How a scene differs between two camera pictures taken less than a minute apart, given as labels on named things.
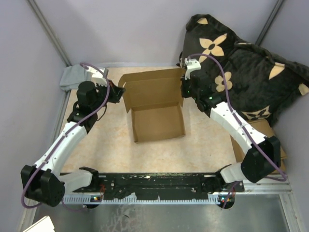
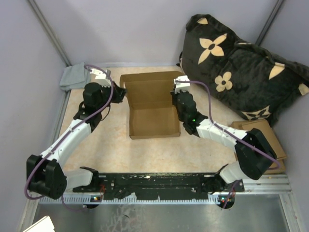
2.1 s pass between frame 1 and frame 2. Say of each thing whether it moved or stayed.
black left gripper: stayed
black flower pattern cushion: stayed
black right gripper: moved
